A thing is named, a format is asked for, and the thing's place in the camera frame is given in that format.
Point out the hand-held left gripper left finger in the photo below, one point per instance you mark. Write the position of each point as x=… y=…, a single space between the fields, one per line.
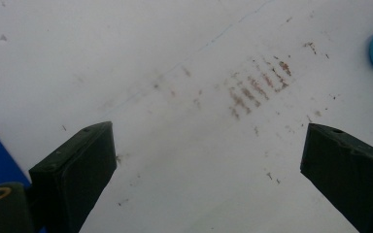
x=74 y=174

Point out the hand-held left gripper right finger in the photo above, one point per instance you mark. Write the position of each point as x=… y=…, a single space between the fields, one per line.
x=353 y=174

